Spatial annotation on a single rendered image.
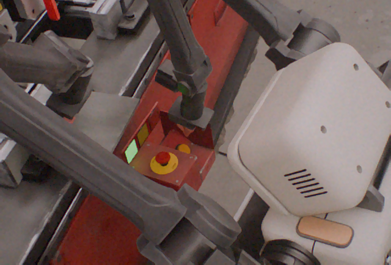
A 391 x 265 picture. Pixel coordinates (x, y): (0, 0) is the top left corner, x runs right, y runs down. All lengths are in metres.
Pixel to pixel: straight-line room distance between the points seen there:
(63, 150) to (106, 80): 0.93
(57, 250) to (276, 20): 0.76
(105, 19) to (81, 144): 1.04
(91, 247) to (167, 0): 0.72
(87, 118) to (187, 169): 0.30
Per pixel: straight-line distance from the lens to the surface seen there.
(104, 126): 1.30
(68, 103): 1.24
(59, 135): 0.69
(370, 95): 0.81
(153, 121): 1.55
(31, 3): 1.35
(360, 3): 3.31
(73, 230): 1.45
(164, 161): 1.45
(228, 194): 2.37
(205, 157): 1.58
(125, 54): 1.68
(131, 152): 1.49
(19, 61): 0.86
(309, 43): 1.00
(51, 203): 1.36
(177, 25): 1.19
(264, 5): 1.00
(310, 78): 0.77
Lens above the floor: 1.90
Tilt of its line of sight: 45 degrees down
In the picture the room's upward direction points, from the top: 10 degrees counter-clockwise
